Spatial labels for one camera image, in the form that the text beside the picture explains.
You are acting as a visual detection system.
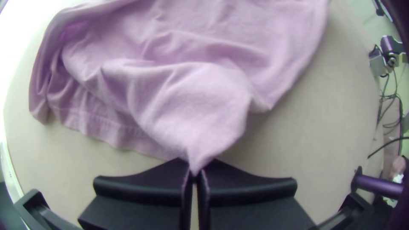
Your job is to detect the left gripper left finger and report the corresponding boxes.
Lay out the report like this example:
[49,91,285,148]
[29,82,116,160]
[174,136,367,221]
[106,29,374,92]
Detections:
[78,158,193,230]

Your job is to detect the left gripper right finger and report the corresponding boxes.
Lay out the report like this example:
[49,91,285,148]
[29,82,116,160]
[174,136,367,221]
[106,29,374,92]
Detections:
[196,158,316,230]

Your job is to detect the pale pink t-shirt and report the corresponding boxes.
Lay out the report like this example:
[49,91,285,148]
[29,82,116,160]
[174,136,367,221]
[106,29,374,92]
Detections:
[29,0,330,176]

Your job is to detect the dark camera post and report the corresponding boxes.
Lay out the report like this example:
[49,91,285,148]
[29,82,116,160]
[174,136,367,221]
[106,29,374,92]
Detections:
[351,166,406,200]

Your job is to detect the black cable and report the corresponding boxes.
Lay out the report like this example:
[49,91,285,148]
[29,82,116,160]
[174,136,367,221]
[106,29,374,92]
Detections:
[378,72,404,129]
[367,136,409,159]

